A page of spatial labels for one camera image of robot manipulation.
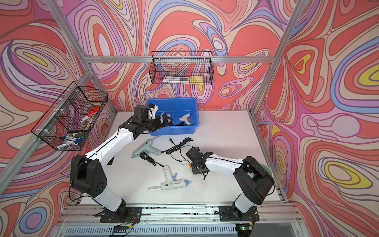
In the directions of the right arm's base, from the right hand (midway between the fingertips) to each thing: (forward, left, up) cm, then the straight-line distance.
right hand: (200, 172), depth 88 cm
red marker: (+21, +56, +34) cm, 69 cm away
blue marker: (+5, +59, +32) cm, 67 cm away
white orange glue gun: (+41, +8, +4) cm, 42 cm away
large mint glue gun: (+16, +34, +4) cm, 38 cm away
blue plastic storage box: (+48, +15, +9) cm, 51 cm away
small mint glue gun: (+47, +26, +5) cm, 54 cm away
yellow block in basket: (+45, 0, +35) cm, 57 cm away
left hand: (+21, +17, +24) cm, 36 cm away
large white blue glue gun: (-7, +17, +5) cm, 19 cm away
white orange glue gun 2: (+4, +8, +1) cm, 10 cm away
